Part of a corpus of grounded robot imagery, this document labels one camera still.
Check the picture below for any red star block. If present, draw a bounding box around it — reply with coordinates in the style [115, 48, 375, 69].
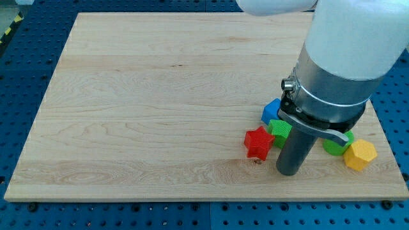
[243, 126, 275, 161]

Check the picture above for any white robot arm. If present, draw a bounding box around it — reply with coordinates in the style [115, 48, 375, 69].
[238, 0, 408, 145]

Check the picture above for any wooden board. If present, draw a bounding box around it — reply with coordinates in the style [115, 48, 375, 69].
[4, 13, 408, 203]

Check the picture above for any blue cube block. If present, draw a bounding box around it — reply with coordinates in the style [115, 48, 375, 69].
[261, 98, 281, 125]

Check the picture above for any green cube block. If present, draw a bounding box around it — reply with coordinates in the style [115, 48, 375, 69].
[267, 119, 292, 149]

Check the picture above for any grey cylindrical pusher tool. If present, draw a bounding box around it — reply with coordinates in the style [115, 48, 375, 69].
[276, 128, 317, 176]

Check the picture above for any green cylinder block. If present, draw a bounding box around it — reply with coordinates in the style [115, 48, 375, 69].
[322, 130, 355, 156]

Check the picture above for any yellow hexagon block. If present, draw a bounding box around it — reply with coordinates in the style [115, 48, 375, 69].
[343, 139, 378, 171]

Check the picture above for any yellow black hazard tape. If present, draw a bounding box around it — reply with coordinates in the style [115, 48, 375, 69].
[1, 12, 24, 47]

